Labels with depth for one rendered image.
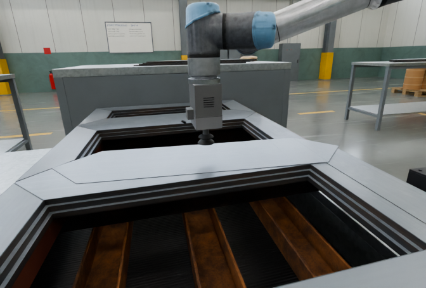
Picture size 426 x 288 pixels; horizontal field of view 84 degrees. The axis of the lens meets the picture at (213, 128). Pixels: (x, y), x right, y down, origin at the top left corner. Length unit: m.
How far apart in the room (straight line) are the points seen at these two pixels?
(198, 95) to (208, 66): 0.07
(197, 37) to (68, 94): 1.00
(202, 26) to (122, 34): 8.98
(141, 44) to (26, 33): 3.57
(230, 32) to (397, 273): 0.46
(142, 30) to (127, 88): 8.12
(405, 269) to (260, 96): 1.23
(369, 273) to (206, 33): 0.47
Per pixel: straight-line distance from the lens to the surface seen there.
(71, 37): 9.82
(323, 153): 0.69
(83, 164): 0.67
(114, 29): 9.53
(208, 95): 0.54
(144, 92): 1.36
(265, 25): 0.53
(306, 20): 0.68
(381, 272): 0.39
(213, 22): 0.54
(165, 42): 9.43
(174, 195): 0.51
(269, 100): 1.53
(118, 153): 0.70
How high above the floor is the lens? 1.10
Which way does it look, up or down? 17 degrees down
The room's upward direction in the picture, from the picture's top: 1 degrees counter-clockwise
